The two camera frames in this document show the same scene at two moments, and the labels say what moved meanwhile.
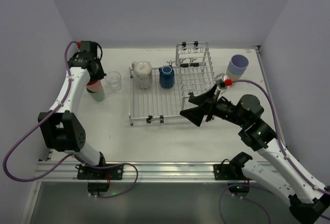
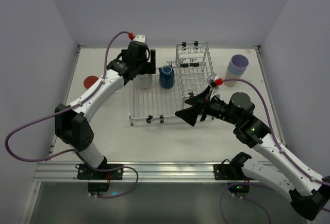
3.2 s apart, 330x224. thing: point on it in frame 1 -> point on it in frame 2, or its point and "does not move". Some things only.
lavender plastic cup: [239, 62] does not move
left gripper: [96, 70] -> [152, 62]
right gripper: [211, 107] does not move
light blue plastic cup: [235, 71] does not move
